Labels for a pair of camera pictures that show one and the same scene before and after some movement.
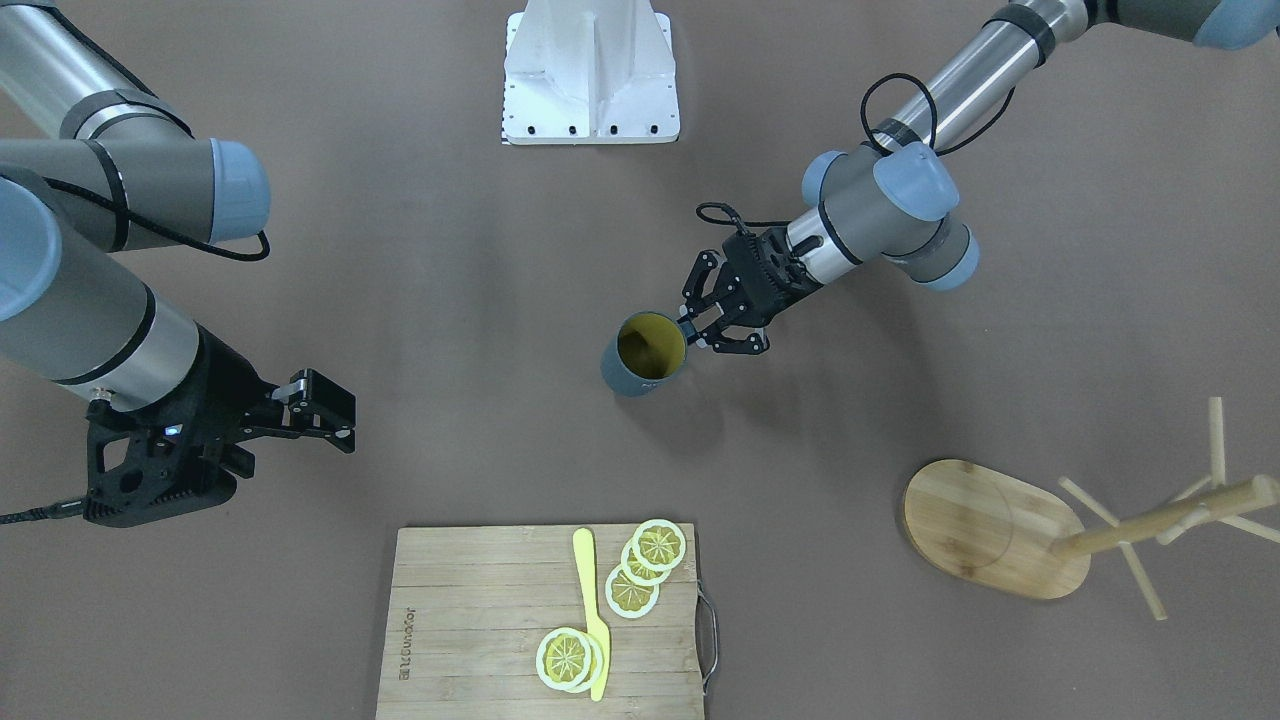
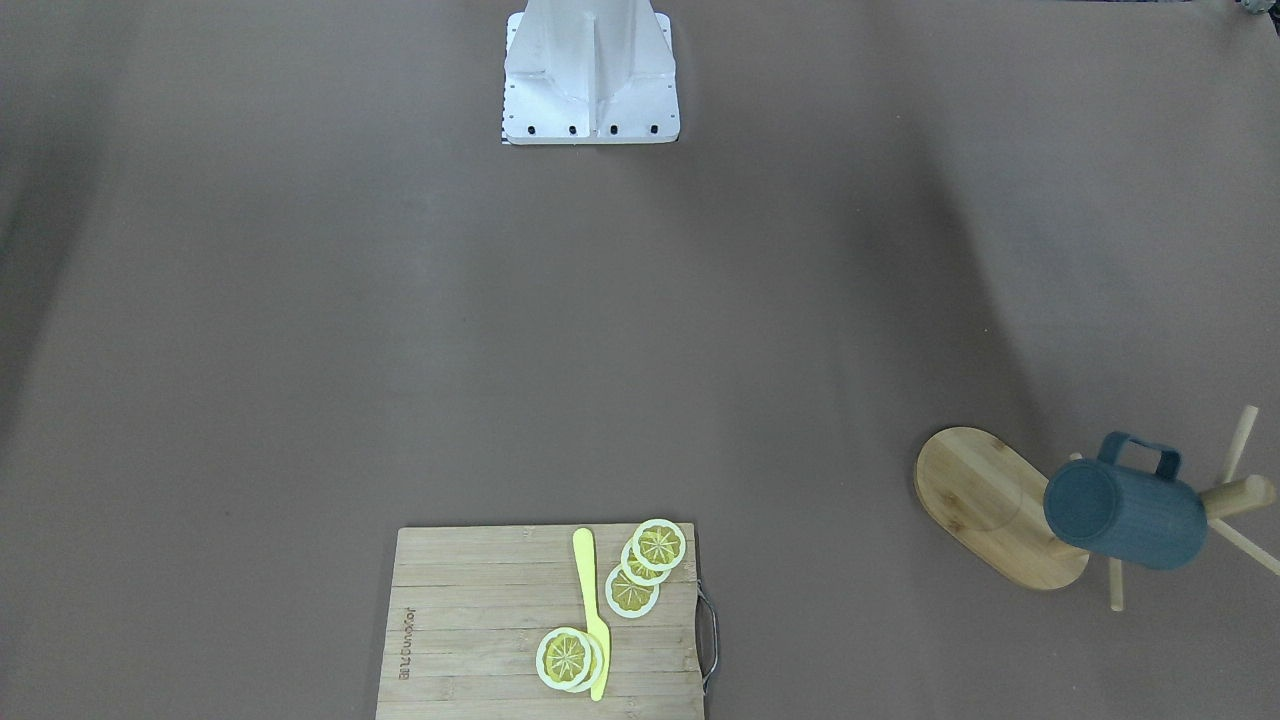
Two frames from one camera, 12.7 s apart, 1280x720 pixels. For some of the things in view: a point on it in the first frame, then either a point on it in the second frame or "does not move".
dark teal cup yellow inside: x=646 y=350 → x=1128 y=503
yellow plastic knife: x=584 y=553 does not move
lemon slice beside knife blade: x=563 y=658 does not move
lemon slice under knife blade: x=596 y=660 does not move
